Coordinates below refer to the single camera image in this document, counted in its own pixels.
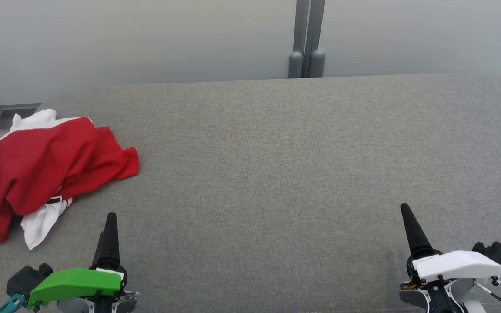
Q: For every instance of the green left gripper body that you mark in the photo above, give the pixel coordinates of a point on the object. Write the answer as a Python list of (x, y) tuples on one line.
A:
[(76, 282)]

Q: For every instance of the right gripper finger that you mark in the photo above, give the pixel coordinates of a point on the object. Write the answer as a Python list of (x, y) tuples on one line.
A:
[(415, 234)]

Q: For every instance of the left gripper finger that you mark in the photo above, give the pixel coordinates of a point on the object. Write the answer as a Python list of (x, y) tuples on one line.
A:
[(99, 252), (111, 239)]

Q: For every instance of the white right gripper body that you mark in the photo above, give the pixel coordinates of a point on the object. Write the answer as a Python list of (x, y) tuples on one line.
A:
[(459, 266)]

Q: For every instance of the red shirt white striped trim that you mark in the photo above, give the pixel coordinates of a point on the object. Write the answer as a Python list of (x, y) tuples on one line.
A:
[(37, 165)]

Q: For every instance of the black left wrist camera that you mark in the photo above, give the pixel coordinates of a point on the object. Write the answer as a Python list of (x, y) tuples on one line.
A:
[(26, 278)]

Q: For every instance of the grey metal post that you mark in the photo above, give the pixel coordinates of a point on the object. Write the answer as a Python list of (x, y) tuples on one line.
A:
[(297, 43), (316, 43)]

